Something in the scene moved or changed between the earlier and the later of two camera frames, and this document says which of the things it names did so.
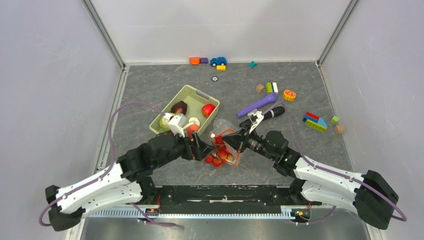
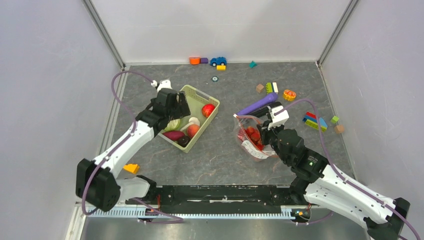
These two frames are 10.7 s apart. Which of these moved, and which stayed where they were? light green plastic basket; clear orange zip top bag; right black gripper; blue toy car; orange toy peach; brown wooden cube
Moved: right black gripper; clear orange zip top bag
Stayed: blue toy car; light green plastic basket; orange toy peach; brown wooden cube
